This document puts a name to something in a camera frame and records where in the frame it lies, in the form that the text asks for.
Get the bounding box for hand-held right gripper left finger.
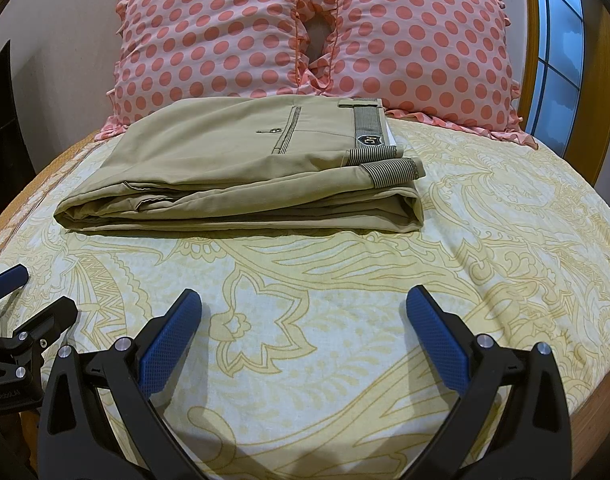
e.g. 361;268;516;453
37;288;220;480

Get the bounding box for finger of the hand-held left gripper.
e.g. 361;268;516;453
0;296;80;361
0;264;30;307

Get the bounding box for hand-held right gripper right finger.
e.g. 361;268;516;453
406;285;573;480

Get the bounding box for khaki pants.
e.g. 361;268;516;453
53;95;426;233

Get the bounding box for yellow patterned bedsheet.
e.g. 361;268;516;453
0;110;610;480

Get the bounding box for pink polka dot pillow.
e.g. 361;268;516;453
92;0;316;143
297;0;540;150

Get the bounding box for blue glass window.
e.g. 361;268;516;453
527;0;586;142

